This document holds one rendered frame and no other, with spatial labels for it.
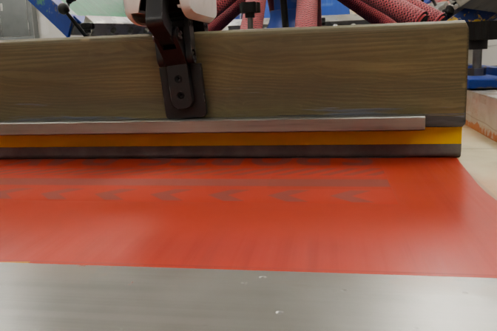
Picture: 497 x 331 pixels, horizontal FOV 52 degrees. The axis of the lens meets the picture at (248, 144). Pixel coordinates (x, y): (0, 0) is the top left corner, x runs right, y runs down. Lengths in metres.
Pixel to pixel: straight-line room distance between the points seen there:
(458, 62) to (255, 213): 0.19
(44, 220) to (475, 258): 0.21
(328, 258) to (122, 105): 0.25
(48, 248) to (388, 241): 0.15
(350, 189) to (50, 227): 0.17
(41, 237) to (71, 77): 0.19
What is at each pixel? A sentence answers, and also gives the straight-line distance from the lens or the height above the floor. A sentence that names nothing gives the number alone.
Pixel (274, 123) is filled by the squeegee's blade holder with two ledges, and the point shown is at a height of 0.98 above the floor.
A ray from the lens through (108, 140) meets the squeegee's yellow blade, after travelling 0.44.
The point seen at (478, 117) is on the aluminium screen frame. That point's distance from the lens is 0.54.
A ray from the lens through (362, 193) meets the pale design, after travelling 0.31.
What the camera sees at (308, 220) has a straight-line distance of 0.26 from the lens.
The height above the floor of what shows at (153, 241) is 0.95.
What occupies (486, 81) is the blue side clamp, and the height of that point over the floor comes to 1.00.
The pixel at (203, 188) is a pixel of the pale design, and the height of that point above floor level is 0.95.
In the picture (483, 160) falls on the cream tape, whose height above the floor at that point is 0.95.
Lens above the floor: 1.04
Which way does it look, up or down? 10 degrees down
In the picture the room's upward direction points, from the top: 2 degrees counter-clockwise
